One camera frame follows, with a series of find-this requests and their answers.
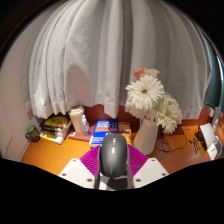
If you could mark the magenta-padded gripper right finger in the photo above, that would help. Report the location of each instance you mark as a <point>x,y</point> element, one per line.
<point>150,171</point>

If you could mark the cream lidded tumbler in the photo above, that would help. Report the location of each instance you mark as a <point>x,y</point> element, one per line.
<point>76,120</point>

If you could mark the white pleated curtain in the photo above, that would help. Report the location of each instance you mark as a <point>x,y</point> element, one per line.
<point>100,50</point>

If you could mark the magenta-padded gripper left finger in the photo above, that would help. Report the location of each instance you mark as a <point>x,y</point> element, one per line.
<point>78,171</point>

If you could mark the white electronic device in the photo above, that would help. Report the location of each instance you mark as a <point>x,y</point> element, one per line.
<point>208,135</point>

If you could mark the white flower bouquet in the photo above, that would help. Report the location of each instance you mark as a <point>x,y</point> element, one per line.
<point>145,95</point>

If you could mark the yellow-covered book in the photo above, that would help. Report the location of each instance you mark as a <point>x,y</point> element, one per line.
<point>56,120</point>

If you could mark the dark grey computer mouse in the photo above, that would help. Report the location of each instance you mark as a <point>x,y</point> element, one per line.
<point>114,155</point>

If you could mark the red-brown book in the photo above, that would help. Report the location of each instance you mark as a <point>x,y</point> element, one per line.
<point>78,136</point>

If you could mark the blue book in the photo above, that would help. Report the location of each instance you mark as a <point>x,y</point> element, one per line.
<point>103,128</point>

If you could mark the white ceramic vase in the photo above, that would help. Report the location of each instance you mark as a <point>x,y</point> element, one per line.
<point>146,136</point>

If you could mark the dark mug with green inside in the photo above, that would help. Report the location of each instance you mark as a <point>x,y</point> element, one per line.
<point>32,134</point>

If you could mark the white and yellow book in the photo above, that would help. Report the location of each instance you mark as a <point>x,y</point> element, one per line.
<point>56,137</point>

